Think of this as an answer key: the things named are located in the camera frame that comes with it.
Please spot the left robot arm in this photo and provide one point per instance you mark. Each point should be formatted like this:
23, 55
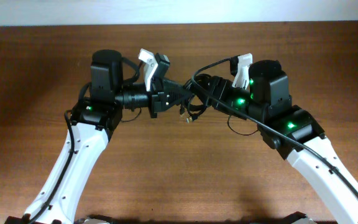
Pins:
91, 122

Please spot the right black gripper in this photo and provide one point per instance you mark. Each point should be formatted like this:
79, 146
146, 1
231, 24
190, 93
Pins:
215, 92

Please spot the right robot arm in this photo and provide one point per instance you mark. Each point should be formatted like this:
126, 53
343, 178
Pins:
288, 129

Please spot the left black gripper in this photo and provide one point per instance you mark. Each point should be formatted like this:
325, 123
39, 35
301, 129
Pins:
160, 97

